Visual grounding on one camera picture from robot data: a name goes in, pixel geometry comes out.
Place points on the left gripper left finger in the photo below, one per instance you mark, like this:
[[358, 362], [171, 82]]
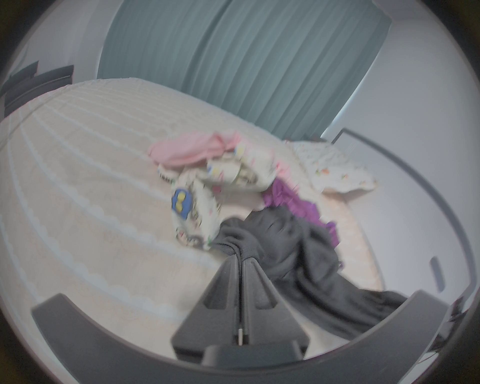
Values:
[[210, 322]]

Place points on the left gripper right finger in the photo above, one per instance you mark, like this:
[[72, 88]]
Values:
[[270, 322]]

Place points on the black T-shirt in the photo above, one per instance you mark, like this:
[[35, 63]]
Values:
[[300, 262]]

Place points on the bed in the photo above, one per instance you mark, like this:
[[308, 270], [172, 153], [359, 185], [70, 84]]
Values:
[[93, 168]]

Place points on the white printed garment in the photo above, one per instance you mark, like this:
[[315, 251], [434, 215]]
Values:
[[198, 210]]

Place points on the purple garment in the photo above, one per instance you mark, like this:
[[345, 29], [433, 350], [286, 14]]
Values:
[[288, 198]]

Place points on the white printed pillow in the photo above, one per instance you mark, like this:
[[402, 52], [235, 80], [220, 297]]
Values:
[[333, 172]]

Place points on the pink garment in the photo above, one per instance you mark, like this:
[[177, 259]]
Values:
[[183, 152]]

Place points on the blue-green curtain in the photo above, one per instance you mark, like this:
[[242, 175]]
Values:
[[243, 56]]

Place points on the black chest of drawers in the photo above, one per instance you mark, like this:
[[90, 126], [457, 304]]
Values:
[[37, 84]]

